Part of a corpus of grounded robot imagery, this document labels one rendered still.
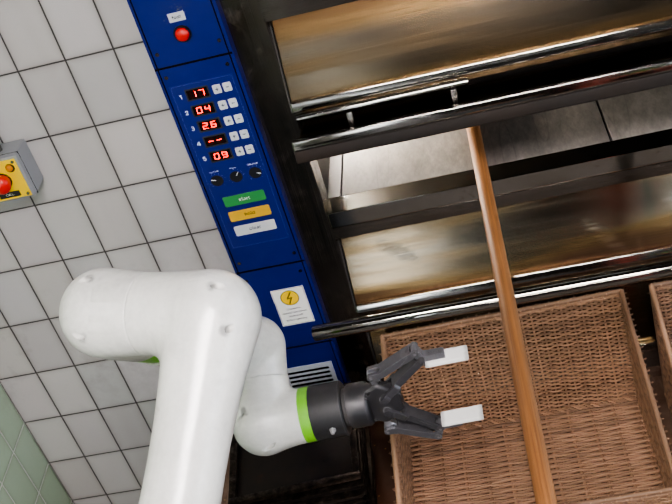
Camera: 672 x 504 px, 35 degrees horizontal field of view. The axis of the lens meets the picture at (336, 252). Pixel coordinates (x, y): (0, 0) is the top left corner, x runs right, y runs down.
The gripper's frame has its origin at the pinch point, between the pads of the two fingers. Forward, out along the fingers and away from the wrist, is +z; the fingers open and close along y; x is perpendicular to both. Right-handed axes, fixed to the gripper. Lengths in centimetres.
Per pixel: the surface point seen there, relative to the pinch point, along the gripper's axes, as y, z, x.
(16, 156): -31, -80, -55
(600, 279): 2.1, 25.6, -22.0
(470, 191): 3, 6, -60
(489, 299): 2.0, 5.8, -22.6
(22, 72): -45, -74, -62
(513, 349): -1.3, 8.2, -4.6
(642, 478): 61, 29, -26
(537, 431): -1.1, 9.2, 13.9
